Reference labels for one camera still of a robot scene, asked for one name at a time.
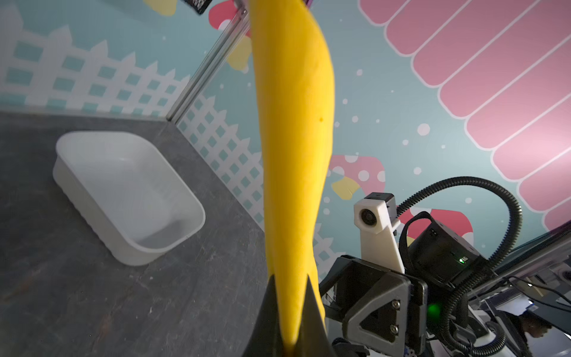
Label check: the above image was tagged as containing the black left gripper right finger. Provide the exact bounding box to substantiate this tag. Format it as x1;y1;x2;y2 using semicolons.
294;278;336;357

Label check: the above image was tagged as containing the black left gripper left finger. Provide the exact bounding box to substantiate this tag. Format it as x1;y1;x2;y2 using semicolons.
242;275;284;357

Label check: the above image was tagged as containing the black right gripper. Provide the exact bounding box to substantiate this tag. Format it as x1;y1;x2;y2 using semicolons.
319;255;428;356

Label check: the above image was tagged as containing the yellow paper napkin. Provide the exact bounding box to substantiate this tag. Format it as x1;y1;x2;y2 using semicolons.
248;1;335;356

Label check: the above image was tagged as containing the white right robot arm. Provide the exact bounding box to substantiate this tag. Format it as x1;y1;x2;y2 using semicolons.
320;176;522;356

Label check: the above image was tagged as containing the white plastic tub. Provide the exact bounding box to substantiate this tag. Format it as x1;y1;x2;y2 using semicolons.
53;131;206;266

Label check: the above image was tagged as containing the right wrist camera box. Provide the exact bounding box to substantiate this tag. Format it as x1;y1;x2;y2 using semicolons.
354;192;405;274

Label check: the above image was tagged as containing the black mesh wall basket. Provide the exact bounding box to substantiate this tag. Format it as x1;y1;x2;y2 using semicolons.
183;0;212;16

